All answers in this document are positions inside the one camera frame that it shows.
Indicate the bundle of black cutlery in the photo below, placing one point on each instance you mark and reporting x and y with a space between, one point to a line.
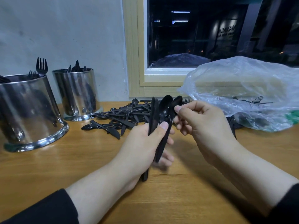
3 79
69 68

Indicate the person's right forearm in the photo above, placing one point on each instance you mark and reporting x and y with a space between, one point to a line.
266 184

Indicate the black plastic spoon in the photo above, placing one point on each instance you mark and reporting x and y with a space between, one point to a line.
176 101

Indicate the lone black plastic knife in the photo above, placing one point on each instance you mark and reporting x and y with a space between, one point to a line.
166 102

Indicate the person's right hand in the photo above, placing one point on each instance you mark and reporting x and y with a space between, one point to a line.
208 130

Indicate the dark parked car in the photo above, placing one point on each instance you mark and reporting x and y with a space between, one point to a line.
180 60

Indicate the person's left hand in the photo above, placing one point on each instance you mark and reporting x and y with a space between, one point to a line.
138 154

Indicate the black plastic fork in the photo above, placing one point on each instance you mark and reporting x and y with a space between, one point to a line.
41 65
32 73

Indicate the clear plastic bag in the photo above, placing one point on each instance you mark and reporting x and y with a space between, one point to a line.
243 86

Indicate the person's left forearm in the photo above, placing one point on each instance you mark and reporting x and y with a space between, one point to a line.
70 203

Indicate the pile of black plastic cutlery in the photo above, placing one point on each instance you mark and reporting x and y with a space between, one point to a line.
117 121

